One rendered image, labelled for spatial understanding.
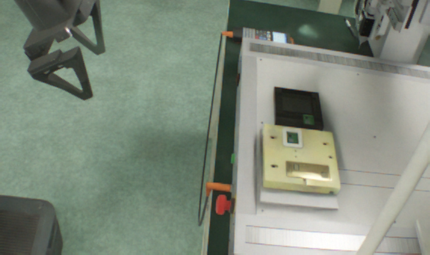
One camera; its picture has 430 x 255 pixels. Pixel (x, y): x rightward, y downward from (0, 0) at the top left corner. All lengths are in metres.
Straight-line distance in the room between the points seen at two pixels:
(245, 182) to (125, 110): 1.46
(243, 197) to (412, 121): 0.54
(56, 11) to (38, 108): 1.89
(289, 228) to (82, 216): 1.18
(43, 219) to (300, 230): 0.98
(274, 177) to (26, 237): 0.94
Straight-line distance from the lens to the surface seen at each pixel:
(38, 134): 2.28
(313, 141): 1.03
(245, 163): 1.00
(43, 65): 0.54
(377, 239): 0.71
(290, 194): 0.94
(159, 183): 2.04
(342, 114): 1.19
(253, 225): 0.90
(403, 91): 1.37
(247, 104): 1.13
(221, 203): 0.94
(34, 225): 1.63
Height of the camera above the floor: 1.58
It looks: 41 degrees down
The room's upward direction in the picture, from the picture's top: 10 degrees clockwise
